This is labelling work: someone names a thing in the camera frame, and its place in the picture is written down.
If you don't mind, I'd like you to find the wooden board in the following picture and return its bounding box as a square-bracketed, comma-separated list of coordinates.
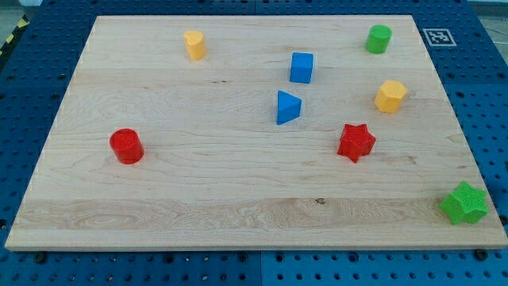
[6, 15, 507, 252]

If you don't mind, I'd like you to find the yellow hexagon block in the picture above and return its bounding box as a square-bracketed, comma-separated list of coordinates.
[375, 80, 408, 114]

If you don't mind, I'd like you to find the blue triangle block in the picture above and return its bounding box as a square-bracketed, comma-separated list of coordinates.
[276, 91, 302, 125]

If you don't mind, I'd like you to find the blue cube block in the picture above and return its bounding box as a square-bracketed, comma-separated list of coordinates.
[290, 52, 314, 83]

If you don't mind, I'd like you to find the red star block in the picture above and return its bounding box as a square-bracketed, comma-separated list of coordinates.
[337, 124, 376, 163]

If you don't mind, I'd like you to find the yellow heart block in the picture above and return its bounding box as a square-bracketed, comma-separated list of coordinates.
[183, 30, 206, 60]

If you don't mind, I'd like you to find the red cylinder block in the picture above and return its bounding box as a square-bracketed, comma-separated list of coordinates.
[110, 129, 144, 164]

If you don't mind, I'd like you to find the green cylinder block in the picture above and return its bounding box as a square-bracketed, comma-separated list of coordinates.
[365, 25, 392, 54]

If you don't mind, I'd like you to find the white fiducial marker tag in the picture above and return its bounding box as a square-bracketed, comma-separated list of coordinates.
[423, 28, 456, 47]

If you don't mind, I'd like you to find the green star block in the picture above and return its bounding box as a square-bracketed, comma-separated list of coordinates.
[439, 181, 490, 225]

